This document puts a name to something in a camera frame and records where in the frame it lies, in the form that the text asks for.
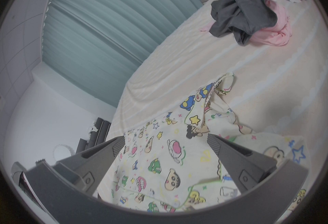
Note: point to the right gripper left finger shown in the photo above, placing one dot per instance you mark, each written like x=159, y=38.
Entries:
x=97, y=164

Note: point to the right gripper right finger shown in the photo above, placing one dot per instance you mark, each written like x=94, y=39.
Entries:
x=238, y=164

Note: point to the white printed pyjama top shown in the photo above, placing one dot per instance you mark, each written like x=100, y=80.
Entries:
x=164, y=156

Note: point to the bed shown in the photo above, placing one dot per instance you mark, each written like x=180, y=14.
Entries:
x=230, y=58

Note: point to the crumpled white cloth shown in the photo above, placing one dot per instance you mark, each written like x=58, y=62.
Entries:
x=92, y=128

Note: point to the pink garment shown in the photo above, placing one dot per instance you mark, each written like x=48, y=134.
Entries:
x=271, y=35

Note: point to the black garment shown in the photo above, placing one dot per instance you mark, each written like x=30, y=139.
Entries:
x=238, y=12

